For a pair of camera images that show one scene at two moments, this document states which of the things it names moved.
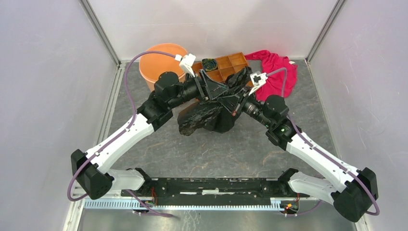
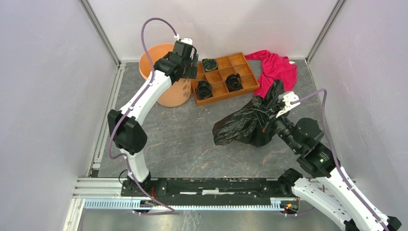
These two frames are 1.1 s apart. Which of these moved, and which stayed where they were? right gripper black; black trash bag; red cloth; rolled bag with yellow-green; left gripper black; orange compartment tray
Moved: black trash bag; right gripper black; left gripper black
Stayed: orange compartment tray; red cloth; rolled bag with yellow-green
